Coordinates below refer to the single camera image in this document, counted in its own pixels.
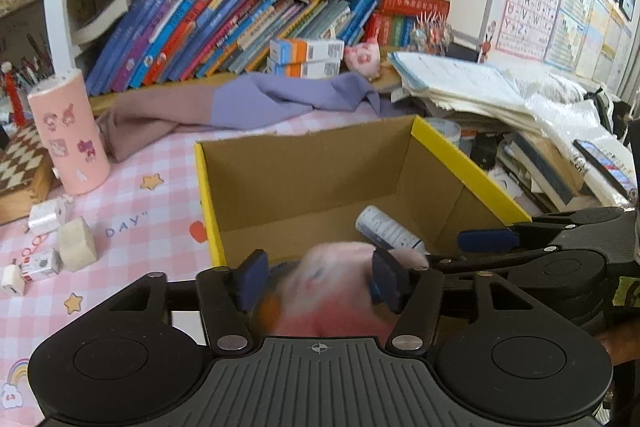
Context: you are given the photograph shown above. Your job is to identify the pink fluffy glove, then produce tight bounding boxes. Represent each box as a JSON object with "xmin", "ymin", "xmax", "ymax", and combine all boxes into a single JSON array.
[{"xmin": 259, "ymin": 241, "xmax": 432, "ymax": 339}]

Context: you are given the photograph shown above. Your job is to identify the cream white eraser block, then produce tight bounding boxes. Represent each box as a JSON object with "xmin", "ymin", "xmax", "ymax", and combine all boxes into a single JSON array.
[{"xmin": 58, "ymin": 217, "xmax": 98, "ymax": 272}]

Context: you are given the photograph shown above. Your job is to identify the small white usb charger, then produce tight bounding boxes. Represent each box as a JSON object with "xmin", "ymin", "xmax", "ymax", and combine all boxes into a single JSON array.
[{"xmin": 1, "ymin": 260, "xmax": 26, "ymax": 297}]

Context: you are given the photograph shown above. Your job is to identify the white staples box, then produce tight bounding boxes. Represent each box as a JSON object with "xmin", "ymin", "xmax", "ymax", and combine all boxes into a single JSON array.
[{"xmin": 21, "ymin": 248, "xmax": 62, "ymax": 282}]

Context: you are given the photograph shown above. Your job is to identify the white power adapter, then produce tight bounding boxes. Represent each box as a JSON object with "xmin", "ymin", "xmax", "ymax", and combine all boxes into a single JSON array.
[{"xmin": 27, "ymin": 197, "xmax": 66, "ymax": 236}]

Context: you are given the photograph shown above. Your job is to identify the white blue spray bottle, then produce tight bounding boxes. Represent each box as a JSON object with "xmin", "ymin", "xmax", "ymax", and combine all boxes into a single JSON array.
[{"xmin": 355, "ymin": 205, "xmax": 427, "ymax": 255}]

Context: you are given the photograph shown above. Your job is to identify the pink checkered tablecloth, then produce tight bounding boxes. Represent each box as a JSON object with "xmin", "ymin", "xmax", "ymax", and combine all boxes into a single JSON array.
[{"xmin": 0, "ymin": 106, "xmax": 402, "ymax": 427}]

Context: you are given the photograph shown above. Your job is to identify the clear packing tape roll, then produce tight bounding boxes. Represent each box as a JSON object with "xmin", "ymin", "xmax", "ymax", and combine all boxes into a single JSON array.
[{"xmin": 425, "ymin": 117, "xmax": 461, "ymax": 147}]

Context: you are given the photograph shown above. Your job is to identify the yellow cardboard box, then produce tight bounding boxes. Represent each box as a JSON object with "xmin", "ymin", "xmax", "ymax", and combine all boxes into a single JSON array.
[{"xmin": 195, "ymin": 116, "xmax": 529, "ymax": 268}]

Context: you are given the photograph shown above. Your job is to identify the pile of papers and books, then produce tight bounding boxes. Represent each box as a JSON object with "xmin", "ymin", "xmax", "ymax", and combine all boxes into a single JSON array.
[{"xmin": 387, "ymin": 51, "xmax": 639, "ymax": 206}]

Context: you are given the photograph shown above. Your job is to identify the mauve and purple cloth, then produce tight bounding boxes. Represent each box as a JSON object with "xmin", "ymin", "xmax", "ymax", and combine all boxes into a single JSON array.
[{"xmin": 96, "ymin": 72, "xmax": 404, "ymax": 161}]

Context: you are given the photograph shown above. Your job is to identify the pink pig plush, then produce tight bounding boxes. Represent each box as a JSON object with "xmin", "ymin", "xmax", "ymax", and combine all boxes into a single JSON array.
[{"xmin": 343, "ymin": 38, "xmax": 381, "ymax": 80}]

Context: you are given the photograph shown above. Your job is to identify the lower orange white carton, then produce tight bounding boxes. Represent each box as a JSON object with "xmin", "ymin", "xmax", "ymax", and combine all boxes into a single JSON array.
[{"xmin": 266, "ymin": 58, "xmax": 342, "ymax": 79}]

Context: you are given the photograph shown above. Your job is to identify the orange white carton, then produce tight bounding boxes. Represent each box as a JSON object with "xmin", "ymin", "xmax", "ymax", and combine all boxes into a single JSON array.
[
  {"xmin": 266, "ymin": 58, "xmax": 342, "ymax": 79},
  {"xmin": 269, "ymin": 39, "xmax": 345, "ymax": 65}
]

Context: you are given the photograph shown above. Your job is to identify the red dictionary books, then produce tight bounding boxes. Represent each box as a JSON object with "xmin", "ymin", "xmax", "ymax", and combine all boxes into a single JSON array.
[{"xmin": 362, "ymin": 0, "xmax": 450, "ymax": 48}]

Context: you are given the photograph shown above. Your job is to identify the wooden chess board box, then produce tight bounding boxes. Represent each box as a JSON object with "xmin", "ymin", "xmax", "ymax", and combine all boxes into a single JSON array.
[{"xmin": 0, "ymin": 124, "xmax": 54, "ymax": 225}]

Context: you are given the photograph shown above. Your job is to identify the pink cylinder with stickers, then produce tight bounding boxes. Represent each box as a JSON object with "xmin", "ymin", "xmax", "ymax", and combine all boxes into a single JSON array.
[{"xmin": 28, "ymin": 69, "xmax": 111, "ymax": 196}]

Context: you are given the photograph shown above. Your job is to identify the upper orange white carton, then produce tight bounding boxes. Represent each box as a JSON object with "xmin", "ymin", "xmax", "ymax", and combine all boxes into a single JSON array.
[{"xmin": 269, "ymin": 39, "xmax": 345, "ymax": 65}]

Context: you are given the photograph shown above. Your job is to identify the row of leaning books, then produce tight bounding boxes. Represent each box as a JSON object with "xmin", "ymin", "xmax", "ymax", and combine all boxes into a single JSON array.
[{"xmin": 86, "ymin": 0, "xmax": 378, "ymax": 96}]

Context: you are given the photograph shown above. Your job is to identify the red tassel ornament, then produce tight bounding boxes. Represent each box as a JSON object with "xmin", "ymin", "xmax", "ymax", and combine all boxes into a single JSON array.
[{"xmin": 1, "ymin": 62, "xmax": 26, "ymax": 128}]

